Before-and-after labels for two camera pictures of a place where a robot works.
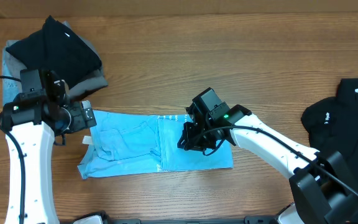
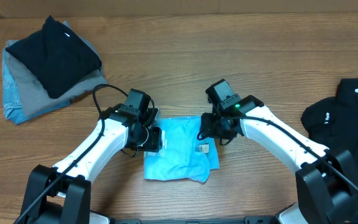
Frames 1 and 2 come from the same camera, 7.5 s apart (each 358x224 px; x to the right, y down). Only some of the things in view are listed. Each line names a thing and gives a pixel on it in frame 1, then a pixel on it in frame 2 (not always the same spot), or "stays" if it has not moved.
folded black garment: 56,48 stays
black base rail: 255,220 stays
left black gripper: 82,118 -> 154,143
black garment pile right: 347,122 stays
